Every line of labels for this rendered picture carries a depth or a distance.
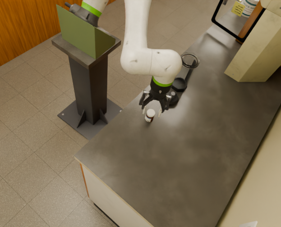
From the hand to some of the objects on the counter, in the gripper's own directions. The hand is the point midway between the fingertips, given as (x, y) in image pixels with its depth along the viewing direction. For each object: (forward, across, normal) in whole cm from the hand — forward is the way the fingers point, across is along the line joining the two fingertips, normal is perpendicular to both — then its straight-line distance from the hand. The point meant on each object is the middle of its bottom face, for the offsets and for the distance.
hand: (152, 111), depth 119 cm
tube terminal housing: (+9, -64, -54) cm, 84 cm away
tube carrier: (+8, -15, -28) cm, 32 cm away
